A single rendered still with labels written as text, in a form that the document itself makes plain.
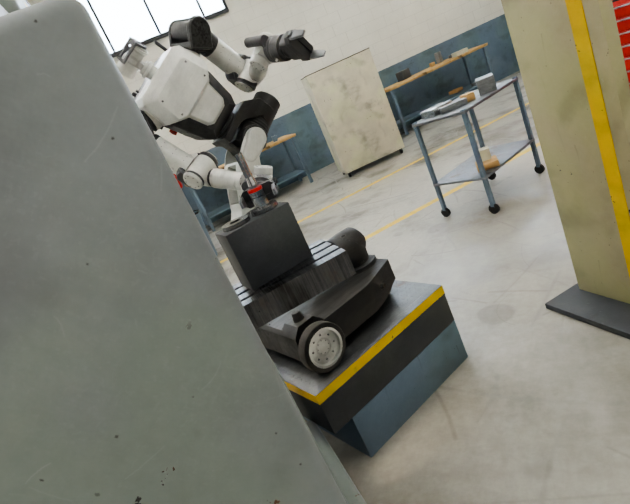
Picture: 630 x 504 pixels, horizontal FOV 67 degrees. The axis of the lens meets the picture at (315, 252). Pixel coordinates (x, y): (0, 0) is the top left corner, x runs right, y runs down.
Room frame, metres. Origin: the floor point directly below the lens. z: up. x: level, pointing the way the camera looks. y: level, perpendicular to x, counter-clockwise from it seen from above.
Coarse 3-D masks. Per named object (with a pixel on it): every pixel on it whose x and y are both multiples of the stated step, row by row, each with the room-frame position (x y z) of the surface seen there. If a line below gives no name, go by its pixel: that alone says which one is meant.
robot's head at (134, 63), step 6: (132, 54) 1.83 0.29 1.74; (138, 54) 1.83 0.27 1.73; (144, 54) 1.83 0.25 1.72; (132, 60) 1.83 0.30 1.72; (138, 60) 1.84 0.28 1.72; (120, 66) 1.83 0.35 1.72; (126, 66) 1.83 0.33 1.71; (132, 66) 1.83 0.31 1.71; (138, 66) 1.85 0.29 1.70; (144, 66) 1.84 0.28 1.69; (120, 72) 1.83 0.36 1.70; (126, 72) 1.83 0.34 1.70; (132, 72) 1.84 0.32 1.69; (144, 72) 1.85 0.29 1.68; (132, 78) 1.86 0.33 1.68
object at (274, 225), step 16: (272, 208) 1.42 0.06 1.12; (288, 208) 1.42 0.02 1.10; (240, 224) 1.38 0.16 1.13; (256, 224) 1.38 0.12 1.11; (272, 224) 1.39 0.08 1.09; (288, 224) 1.41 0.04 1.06; (224, 240) 1.37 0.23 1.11; (240, 240) 1.35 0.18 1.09; (256, 240) 1.37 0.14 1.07; (272, 240) 1.38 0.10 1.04; (288, 240) 1.40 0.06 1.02; (304, 240) 1.42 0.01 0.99; (240, 256) 1.35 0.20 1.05; (256, 256) 1.36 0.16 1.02; (272, 256) 1.38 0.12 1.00; (288, 256) 1.39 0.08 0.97; (304, 256) 1.41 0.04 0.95; (240, 272) 1.38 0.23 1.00; (256, 272) 1.35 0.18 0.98; (272, 272) 1.37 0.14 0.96; (256, 288) 1.35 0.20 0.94
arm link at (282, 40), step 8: (288, 32) 1.66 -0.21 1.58; (272, 40) 1.75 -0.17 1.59; (280, 40) 1.72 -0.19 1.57; (288, 40) 1.66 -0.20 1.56; (296, 40) 1.69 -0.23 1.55; (304, 40) 1.70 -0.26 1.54; (272, 48) 1.74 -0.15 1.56; (280, 48) 1.73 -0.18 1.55; (288, 48) 1.70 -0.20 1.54; (296, 48) 1.68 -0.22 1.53; (304, 48) 1.71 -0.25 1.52; (312, 48) 1.72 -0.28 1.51; (272, 56) 1.76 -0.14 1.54; (280, 56) 1.74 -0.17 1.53; (288, 56) 1.74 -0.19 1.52; (296, 56) 1.72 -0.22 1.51; (304, 56) 1.70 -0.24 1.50
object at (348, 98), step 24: (336, 72) 7.20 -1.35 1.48; (360, 72) 7.21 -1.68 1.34; (312, 96) 7.32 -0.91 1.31; (336, 96) 7.19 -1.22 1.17; (360, 96) 7.21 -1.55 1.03; (384, 96) 7.22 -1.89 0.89; (336, 120) 7.19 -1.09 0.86; (360, 120) 7.20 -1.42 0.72; (384, 120) 7.21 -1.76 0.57; (336, 144) 7.18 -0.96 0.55; (360, 144) 7.19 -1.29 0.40; (384, 144) 7.21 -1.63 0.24
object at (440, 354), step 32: (416, 288) 2.00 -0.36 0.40; (384, 320) 1.85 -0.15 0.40; (416, 320) 1.82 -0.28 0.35; (448, 320) 1.91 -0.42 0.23; (352, 352) 1.71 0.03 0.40; (384, 352) 1.71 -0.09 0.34; (416, 352) 1.79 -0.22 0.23; (448, 352) 1.87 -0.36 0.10; (288, 384) 1.71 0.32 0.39; (320, 384) 1.59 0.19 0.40; (352, 384) 1.62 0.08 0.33; (384, 384) 1.68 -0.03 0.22; (416, 384) 1.76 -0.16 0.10; (320, 416) 1.58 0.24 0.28; (352, 416) 1.59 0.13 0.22; (384, 416) 1.65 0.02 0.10
